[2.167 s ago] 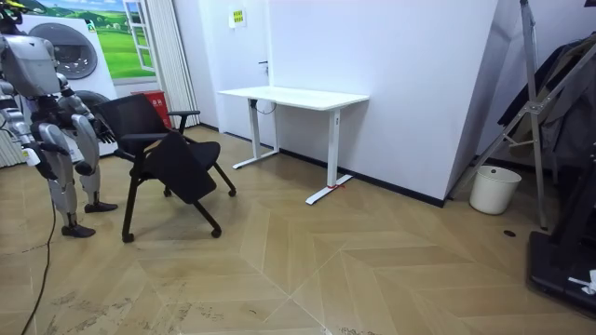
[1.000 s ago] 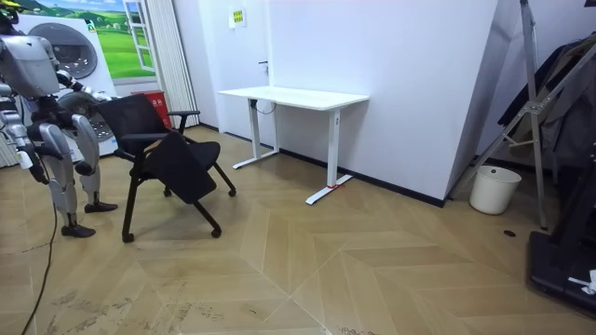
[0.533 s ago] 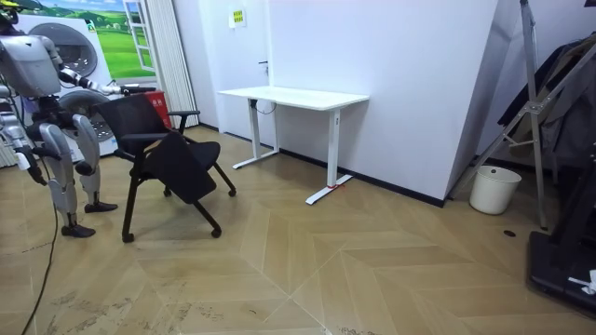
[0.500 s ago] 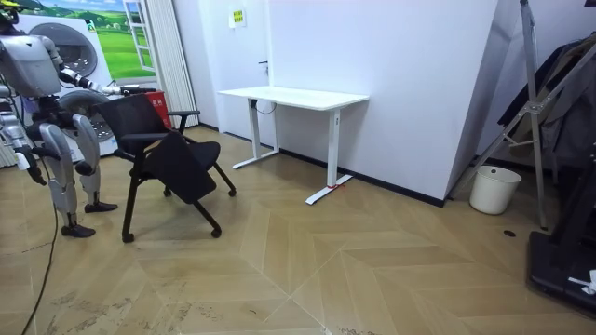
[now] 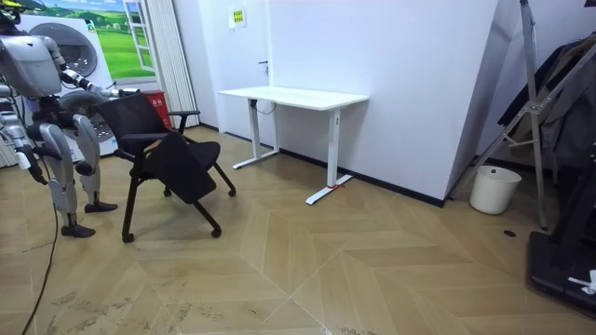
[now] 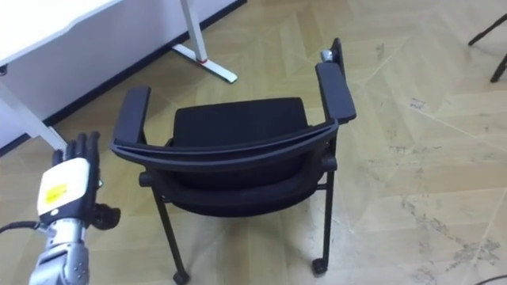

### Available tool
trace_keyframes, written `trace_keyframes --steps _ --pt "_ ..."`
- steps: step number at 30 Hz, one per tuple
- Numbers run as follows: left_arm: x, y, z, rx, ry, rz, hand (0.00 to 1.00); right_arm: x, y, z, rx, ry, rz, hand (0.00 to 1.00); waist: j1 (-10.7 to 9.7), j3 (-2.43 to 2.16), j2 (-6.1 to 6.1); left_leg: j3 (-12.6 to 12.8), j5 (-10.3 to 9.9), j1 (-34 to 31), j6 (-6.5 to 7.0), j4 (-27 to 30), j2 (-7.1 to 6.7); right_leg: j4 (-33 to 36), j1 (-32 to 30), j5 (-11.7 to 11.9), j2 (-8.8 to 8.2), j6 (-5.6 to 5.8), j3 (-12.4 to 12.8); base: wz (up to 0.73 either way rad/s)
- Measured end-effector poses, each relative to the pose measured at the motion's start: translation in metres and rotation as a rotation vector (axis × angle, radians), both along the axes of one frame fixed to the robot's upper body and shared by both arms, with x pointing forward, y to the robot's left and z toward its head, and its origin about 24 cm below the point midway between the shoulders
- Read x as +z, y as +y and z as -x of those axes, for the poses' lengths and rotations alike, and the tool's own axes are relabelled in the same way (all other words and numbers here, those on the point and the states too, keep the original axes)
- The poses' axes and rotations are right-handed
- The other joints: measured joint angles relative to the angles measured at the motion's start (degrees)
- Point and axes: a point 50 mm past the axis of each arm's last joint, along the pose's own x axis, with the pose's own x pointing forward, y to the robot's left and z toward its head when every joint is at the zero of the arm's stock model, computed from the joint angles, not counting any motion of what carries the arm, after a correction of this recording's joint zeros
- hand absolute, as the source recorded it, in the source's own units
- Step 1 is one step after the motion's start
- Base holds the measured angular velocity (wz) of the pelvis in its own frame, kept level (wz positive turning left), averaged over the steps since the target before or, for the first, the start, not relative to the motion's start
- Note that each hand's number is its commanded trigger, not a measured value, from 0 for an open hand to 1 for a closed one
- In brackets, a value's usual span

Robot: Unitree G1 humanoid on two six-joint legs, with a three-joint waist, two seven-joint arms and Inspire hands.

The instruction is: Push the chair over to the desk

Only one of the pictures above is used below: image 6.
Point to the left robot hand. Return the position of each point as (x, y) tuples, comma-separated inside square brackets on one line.
[(65, 180)]

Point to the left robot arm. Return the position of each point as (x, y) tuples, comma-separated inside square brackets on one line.
[(63, 253)]

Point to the white desk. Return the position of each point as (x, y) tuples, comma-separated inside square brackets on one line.
[(59, 43)]

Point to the black armchair on castors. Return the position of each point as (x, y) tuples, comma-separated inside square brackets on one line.
[(241, 158)]

